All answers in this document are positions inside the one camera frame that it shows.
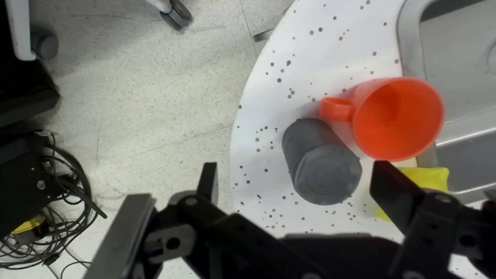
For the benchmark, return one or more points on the small yellow-green toy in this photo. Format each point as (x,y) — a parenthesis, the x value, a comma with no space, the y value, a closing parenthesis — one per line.
(431,179)

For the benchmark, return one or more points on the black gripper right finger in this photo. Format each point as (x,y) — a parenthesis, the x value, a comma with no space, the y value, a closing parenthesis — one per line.
(412,207)

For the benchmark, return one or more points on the grey cylindrical toy object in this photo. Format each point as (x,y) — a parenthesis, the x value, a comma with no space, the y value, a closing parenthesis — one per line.
(319,165)

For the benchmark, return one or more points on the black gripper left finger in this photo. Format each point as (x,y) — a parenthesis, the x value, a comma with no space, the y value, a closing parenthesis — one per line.
(209,180)

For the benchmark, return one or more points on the orange plastic cup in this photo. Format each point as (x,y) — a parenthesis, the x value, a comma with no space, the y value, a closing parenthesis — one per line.
(397,118)

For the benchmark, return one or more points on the grey toy sink basin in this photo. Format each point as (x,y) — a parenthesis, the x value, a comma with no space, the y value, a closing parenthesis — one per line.
(459,63)

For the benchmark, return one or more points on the white post with round foot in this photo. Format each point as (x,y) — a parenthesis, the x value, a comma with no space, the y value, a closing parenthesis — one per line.
(20,25)

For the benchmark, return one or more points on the black cabinet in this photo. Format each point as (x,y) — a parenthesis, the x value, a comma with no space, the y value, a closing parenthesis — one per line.
(25,98)

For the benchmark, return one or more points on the white speckled toy kitchen counter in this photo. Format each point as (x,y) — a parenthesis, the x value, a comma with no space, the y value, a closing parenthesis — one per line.
(310,52)

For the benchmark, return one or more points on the black equipment box with screws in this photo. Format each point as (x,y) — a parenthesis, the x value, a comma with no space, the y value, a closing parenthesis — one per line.
(20,180)

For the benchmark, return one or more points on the grey leg with black caster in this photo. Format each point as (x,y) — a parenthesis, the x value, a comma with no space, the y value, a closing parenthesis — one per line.
(178,15)

